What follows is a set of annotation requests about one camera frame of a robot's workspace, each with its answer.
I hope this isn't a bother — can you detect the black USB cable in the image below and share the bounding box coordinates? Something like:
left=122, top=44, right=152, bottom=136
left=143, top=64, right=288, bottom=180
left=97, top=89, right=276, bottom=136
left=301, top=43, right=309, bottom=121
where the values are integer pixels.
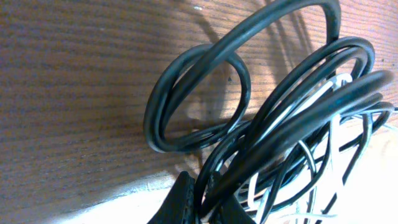
left=142, top=0, right=397, bottom=224

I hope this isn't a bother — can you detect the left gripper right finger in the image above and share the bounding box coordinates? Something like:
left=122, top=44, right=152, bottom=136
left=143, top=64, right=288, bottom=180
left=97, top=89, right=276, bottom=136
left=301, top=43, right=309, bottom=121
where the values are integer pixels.
left=208, top=195, right=255, bottom=224

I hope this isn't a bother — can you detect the white USB cable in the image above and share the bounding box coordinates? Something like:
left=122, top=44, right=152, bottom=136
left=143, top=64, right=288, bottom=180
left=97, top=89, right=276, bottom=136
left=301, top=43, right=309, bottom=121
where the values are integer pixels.
left=214, top=73, right=398, bottom=224

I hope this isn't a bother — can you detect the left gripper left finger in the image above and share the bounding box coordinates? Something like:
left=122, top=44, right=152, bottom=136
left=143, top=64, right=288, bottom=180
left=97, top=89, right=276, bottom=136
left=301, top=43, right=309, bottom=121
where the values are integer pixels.
left=148, top=171, right=195, bottom=224

